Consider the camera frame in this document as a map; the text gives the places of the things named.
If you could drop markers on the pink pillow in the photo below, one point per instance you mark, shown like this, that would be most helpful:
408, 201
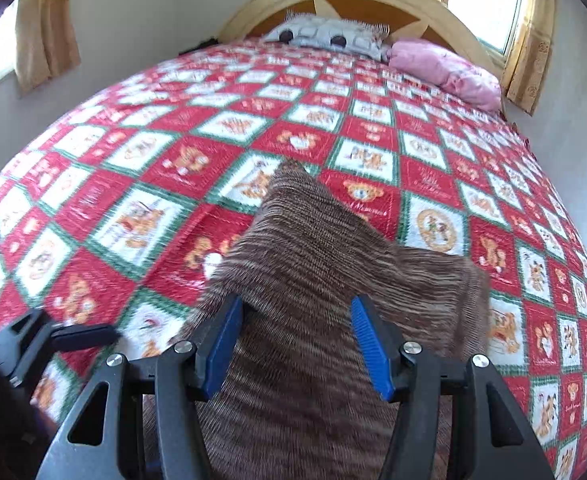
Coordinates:
443, 70

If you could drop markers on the red printed blanket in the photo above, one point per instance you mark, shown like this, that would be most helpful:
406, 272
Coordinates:
148, 160

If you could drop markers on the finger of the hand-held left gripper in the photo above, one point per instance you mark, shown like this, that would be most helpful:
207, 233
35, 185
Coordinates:
85, 337

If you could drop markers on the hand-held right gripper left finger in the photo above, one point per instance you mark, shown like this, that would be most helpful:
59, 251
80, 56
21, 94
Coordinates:
223, 347

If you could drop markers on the black object beside bed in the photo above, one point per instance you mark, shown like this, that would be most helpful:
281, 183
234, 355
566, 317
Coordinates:
201, 45

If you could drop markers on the white patterned pillow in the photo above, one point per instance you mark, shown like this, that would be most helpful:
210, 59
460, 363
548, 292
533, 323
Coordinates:
318, 32

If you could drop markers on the yellow patterned curtain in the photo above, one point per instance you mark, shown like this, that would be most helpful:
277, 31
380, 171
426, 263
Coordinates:
531, 45
48, 30

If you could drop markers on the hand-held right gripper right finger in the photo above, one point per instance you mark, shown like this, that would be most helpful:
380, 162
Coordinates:
371, 347

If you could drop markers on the brown knit sweater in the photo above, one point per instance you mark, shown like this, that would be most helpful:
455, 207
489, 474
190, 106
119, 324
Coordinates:
313, 270

